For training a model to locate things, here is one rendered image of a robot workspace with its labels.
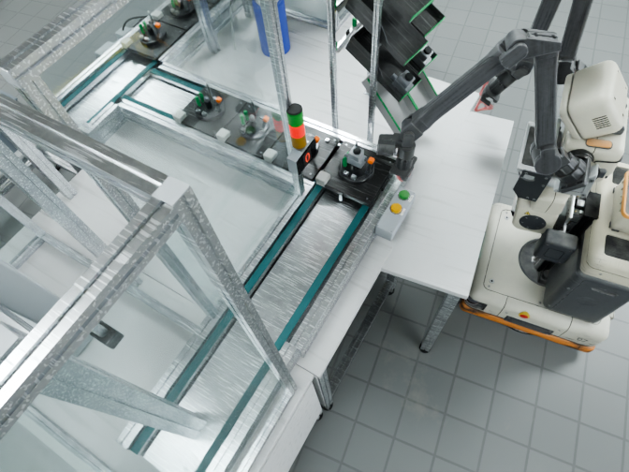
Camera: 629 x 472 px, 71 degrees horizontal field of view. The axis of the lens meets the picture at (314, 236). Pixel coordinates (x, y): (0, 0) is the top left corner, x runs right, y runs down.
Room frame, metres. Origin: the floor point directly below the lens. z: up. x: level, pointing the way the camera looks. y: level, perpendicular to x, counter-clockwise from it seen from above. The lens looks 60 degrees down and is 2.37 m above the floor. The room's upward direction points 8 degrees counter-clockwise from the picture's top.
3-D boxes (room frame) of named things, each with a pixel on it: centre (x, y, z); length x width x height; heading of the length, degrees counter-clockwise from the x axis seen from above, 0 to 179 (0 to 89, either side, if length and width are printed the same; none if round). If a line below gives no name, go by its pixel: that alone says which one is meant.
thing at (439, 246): (1.09, -0.43, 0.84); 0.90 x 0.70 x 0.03; 151
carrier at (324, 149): (1.23, 0.00, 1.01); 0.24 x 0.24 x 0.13; 52
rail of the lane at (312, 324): (0.76, -0.15, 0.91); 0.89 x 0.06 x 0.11; 142
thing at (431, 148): (1.35, 0.15, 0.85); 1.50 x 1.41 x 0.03; 142
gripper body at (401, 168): (0.95, -0.35, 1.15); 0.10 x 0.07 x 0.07; 143
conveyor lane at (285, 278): (0.85, 0.00, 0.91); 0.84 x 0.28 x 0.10; 142
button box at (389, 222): (0.88, -0.32, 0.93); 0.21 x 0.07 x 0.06; 142
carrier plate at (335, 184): (1.08, -0.20, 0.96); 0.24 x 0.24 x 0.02; 52
